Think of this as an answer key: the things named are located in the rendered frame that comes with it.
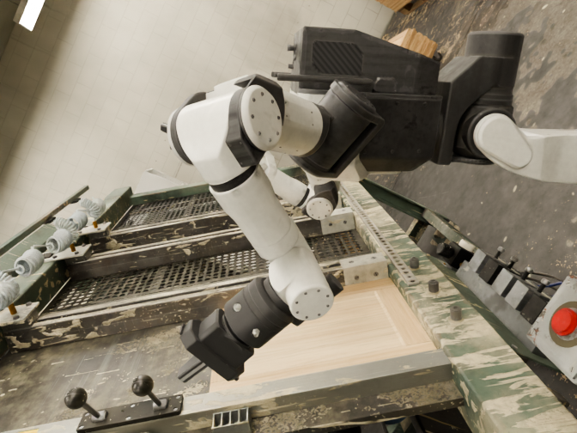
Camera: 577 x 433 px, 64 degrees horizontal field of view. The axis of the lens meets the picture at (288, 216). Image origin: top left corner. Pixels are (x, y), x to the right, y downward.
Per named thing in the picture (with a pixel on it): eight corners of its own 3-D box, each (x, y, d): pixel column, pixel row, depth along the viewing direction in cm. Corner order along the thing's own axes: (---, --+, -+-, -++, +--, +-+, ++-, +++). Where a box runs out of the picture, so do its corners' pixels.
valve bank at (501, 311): (647, 336, 90) (553, 290, 85) (603, 391, 94) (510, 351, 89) (511, 242, 137) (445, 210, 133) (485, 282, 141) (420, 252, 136)
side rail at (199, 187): (320, 181, 269) (318, 163, 265) (135, 215, 267) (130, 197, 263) (318, 178, 276) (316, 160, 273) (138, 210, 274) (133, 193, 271)
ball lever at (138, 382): (172, 415, 89) (148, 389, 79) (152, 419, 89) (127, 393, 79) (172, 396, 92) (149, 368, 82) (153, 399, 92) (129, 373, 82)
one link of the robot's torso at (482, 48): (506, 36, 106) (431, 31, 104) (539, 33, 93) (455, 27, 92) (482, 156, 114) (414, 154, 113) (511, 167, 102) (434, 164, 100)
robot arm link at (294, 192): (267, 179, 141) (318, 209, 146) (263, 197, 133) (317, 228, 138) (286, 154, 136) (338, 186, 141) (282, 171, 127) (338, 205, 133)
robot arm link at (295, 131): (239, 43, 51) (332, 89, 70) (160, 73, 58) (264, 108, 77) (247, 145, 51) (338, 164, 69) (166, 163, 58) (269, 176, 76)
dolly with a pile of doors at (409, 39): (449, 47, 400) (410, 25, 392) (422, 103, 403) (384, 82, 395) (418, 60, 460) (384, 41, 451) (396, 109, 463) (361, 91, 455)
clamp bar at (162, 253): (356, 230, 171) (348, 168, 163) (39, 289, 168) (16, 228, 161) (350, 222, 180) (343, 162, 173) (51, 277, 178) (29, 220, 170)
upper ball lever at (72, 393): (111, 427, 89) (80, 403, 79) (91, 430, 89) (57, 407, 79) (112, 407, 91) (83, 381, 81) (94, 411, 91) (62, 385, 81)
